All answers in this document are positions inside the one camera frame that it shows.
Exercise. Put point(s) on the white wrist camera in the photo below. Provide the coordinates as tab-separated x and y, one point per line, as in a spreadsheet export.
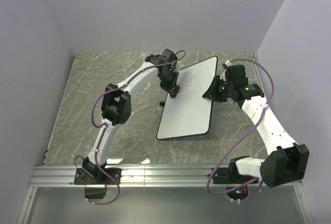
177	65
227	64

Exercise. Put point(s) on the red whiteboard eraser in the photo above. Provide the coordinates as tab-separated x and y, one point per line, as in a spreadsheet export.
177	87

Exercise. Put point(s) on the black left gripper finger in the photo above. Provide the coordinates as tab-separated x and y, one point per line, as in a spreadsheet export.
172	93
173	79

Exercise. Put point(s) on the aluminium mounting rail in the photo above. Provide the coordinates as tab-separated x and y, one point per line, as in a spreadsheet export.
131	176

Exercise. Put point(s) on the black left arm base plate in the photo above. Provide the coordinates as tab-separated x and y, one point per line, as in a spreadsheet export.
84	178

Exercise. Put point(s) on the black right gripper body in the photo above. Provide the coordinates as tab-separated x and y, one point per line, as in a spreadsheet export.
224	92

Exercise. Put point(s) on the white whiteboard black frame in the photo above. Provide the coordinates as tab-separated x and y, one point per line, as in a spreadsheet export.
189	114

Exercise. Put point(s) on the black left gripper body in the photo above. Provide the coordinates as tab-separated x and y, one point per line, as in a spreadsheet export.
168	80

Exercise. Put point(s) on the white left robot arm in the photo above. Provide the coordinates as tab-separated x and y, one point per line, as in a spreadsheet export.
113	108

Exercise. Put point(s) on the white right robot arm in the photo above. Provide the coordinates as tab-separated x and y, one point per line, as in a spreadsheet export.
286	160

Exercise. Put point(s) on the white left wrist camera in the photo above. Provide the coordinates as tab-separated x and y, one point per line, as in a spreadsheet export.
177	65

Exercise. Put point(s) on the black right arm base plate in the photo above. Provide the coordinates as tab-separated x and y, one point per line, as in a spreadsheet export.
229	175

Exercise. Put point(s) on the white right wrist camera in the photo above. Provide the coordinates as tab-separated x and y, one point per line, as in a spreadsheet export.
227	64

